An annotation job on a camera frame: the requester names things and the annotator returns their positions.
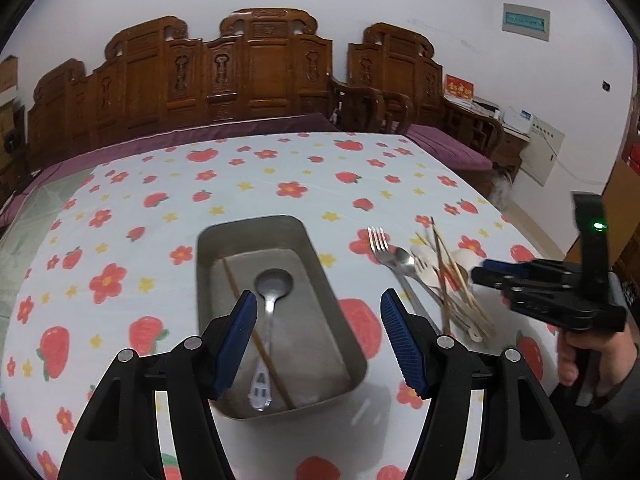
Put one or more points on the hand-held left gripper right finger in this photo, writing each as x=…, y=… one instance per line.
x=400, y=335

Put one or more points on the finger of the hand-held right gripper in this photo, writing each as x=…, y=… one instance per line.
x=500, y=282
x=530, y=267

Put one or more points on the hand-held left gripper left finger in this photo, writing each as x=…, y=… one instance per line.
x=235, y=340

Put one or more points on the brown wooden chopstick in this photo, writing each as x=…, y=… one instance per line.
x=277, y=380

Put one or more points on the large metal spoon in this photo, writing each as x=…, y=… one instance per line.
x=274, y=285

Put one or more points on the small metal spoon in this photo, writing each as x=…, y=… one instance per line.
x=402, y=259

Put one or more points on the rectangular metal tray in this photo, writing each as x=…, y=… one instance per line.
x=310, y=310

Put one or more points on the metal fork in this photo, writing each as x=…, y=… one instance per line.
x=382, y=255

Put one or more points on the person's right forearm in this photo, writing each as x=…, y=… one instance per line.
x=615, y=430

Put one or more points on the person's right hand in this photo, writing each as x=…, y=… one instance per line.
x=617, y=360

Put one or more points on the strawberry printed tablecloth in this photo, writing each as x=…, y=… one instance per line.
x=200, y=200

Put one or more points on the small purple seat cushion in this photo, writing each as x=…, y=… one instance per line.
x=450, y=145

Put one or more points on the white cardboard box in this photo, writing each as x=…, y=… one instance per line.
x=517, y=120

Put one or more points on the red box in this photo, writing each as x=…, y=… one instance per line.
x=459, y=87

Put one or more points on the carved wooden armchair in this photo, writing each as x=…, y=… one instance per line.
x=400, y=60

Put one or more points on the carved wooden bench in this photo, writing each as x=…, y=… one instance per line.
x=265, y=75

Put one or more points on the white wall cabinet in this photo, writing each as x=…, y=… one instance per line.
x=542, y=150

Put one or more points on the wall electrical panel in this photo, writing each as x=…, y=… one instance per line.
x=526, y=22

